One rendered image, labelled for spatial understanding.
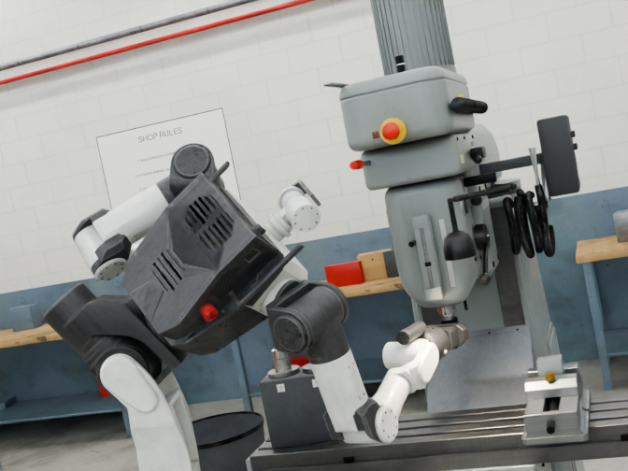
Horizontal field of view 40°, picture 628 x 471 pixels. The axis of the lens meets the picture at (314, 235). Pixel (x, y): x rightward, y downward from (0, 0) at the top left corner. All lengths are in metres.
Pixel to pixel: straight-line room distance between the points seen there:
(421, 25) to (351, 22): 4.27
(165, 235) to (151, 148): 5.50
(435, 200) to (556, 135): 0.43
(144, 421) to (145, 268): 0.33
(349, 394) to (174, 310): 0.39
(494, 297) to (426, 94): 0.83
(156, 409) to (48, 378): 6.29
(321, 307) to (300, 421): 0.70
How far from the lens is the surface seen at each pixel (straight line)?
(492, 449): 2.23
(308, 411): 2.35
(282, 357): 2.37
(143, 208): 1.93
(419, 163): 2.09
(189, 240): 1.72
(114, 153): 7.42
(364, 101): 2.01
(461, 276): 2.14
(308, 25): 6.74
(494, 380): 2.59
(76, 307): 1.90
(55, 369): 8.07
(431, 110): 1.99
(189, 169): 1.89
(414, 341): 2.06
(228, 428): 4.36
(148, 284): 1.78
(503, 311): 2.61
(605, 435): 2.20
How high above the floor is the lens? 1.69
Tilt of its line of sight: 4 degrees down
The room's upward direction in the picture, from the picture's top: 11 degrees counter-clockwise
